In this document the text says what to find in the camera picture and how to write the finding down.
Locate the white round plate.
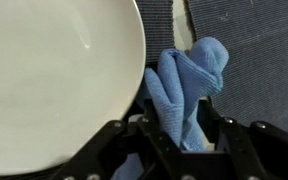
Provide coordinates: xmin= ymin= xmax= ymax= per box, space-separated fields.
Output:
xmin=0 ymin=0 xmax=146 ymax=176

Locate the dark blue placemat under plate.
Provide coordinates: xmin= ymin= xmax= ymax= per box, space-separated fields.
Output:
xmin=135 ymin=0 xmax=175 ymax=65

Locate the blue microfiber towel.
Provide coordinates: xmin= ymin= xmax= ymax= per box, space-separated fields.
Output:
xmin=110 ymin=36 xmax=230 ymax=180

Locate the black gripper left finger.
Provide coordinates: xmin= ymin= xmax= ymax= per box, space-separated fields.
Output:
xmin=51 ymin=100 xmax=183 ymax=180

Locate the dark blue placemat near jar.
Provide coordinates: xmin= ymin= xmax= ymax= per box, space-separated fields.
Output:
xmin=187 ymin=0 xmax=288 ymax=132

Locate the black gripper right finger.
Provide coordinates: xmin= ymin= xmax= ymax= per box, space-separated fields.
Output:
xmin=197 ymin=100 xmax=288 ymax=180

